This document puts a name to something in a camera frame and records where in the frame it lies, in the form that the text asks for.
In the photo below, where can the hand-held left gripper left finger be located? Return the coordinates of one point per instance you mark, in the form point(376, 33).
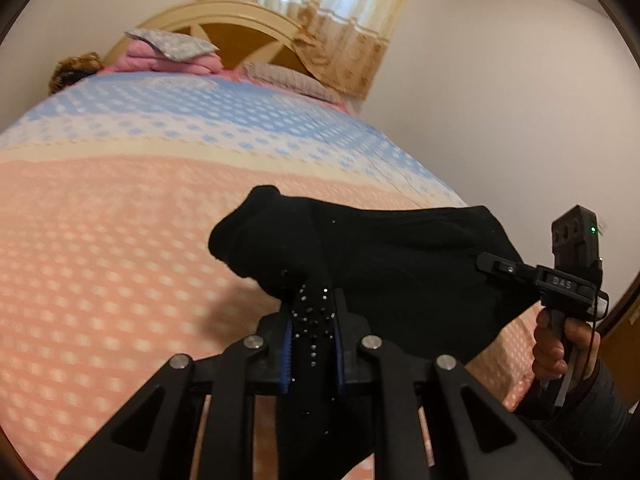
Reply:
point(286, 355)

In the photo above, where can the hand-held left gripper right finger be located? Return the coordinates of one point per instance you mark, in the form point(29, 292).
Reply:
point(341, 360)

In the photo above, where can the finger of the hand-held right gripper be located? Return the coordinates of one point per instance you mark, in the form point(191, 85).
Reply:
point(505, 267)

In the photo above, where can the black pants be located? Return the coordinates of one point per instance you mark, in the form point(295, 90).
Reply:
point(410, 270)

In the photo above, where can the person's right forearm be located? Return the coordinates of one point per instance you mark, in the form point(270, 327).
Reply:
point(585, 425)

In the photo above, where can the person's right hand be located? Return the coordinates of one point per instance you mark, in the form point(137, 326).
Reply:
point(547, 345)

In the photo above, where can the brown wooden furniture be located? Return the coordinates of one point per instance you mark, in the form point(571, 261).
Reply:
point(622, 325)

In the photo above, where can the pink and blue dotted bedsheet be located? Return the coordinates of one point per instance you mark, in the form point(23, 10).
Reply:
point(125, 210)

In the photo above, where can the striped pillow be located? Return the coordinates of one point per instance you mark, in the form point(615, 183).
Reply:
point(290, 80)

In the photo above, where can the beige floral window curtain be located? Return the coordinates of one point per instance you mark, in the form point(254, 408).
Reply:
point(325, 10)

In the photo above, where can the folded pink blanket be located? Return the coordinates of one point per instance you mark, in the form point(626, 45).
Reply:
point(165, 62)

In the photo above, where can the grey patterned pillow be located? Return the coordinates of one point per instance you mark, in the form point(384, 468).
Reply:
point(172, 42)

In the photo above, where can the cream wooden headboard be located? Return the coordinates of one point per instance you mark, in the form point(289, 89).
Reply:
point(240, 25)

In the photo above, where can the brown furry item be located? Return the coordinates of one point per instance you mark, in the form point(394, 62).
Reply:
point(75, 72)

